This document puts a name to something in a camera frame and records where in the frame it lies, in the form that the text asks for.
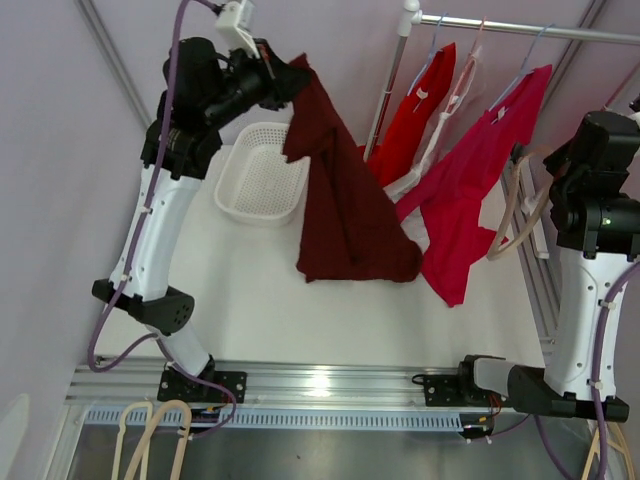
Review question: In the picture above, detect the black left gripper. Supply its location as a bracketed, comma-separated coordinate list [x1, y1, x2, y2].
[202, 38, 310, 130]

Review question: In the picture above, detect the dark maroon t shirt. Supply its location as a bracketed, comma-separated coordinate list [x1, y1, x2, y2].
[282, 55, 422, 283]

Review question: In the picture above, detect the white t shirt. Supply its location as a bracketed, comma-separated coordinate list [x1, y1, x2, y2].
[384, 68, 472, 203]

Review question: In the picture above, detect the pink wire hanger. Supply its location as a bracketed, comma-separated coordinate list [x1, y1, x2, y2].
[444, 19, 486, 116]

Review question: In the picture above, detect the pink t shirt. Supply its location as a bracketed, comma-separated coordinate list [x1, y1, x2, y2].
[396, 64, 552, 308]

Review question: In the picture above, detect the beige wooden hanger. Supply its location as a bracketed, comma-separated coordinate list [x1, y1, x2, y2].
[485, 145, 556, 261]

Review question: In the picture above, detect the blue wire hanger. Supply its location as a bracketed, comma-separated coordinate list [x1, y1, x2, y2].
[407, 11, 448, 96]
[489, 23, 555, 111]

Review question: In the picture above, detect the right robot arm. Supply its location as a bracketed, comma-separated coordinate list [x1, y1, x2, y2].
[455, 111, 639, 422]

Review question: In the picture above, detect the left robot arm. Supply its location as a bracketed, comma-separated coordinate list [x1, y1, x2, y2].
[92, 37, 311, 401]

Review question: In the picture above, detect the red t shirt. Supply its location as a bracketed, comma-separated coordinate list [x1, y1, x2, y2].
[367, 43, 457, 187]

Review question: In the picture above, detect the beige hanger bottom right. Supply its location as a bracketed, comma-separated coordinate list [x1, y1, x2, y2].
[579, 424, 632, 480]

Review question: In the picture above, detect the white perforated plastic basket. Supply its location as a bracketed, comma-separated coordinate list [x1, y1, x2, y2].
[214, 122, 310, 228]

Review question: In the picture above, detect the metal clothes rack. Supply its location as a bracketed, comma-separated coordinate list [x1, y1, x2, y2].
[362, 0, 640, 161]

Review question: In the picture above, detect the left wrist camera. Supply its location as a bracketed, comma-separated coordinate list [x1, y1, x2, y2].
[215, 0, 258, 58]

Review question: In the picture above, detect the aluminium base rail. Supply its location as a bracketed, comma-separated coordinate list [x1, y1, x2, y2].
[63, 358, 457, 411]

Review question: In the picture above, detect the white cable duct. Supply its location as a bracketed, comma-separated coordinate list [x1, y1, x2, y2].
[84, 406, 464, 433]

